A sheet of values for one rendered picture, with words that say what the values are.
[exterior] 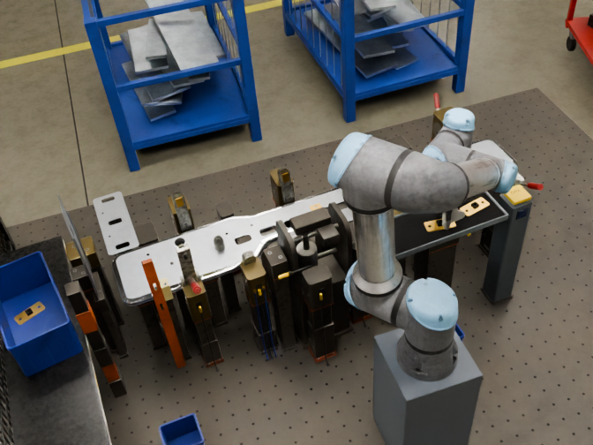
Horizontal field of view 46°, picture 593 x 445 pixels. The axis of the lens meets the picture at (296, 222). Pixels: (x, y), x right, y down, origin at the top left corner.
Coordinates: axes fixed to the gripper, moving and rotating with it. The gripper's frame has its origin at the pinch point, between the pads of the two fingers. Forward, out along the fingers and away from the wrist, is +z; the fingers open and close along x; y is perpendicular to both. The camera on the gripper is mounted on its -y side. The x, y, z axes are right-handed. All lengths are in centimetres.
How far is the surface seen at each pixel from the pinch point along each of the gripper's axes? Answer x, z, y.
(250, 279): 2, 11, -55
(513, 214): 2.4, 6.1, 23.3
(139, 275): 18, 18, -87
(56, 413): -26, 15, -110
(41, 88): 303, 118, -168
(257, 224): 30, 18, -49
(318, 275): -2.7, 10.1, -36.2
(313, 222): 7.6, -0.6, -34.6
